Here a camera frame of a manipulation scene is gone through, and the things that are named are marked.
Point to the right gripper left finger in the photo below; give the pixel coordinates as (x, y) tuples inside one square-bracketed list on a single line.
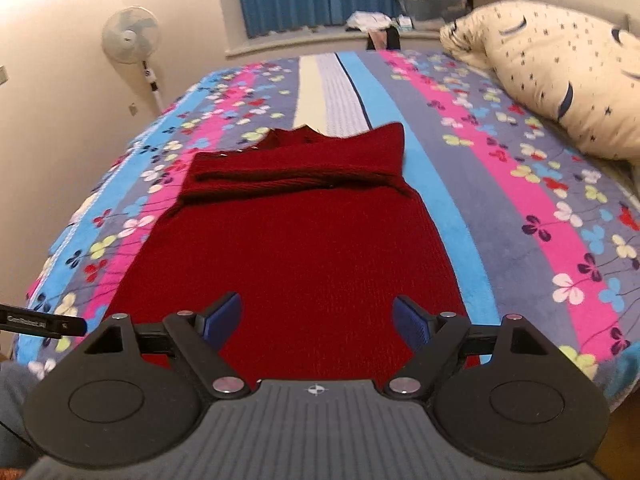
[(179, 357)]

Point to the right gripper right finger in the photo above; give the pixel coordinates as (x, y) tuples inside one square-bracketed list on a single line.
[(440, 343)]

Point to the red knit sweater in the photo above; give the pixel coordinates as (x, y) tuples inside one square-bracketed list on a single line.
[(317, 236)]

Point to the pile of white clothes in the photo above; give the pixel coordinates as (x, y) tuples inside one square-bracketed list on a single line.
[(366, 21)]

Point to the colourful floral striped bedspread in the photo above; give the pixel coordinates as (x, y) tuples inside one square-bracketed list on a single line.
[(527, 221)]

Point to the cream star moon pillow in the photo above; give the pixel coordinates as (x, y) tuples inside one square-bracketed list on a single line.
[(567, 66)]

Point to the black pink chair back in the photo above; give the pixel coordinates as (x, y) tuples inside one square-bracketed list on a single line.
[(387, 39)]

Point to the white standing fan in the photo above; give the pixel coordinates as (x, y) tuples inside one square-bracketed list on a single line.
[(131, 36)]

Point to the white wall socket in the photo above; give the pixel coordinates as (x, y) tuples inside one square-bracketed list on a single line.
[(3, 75)]

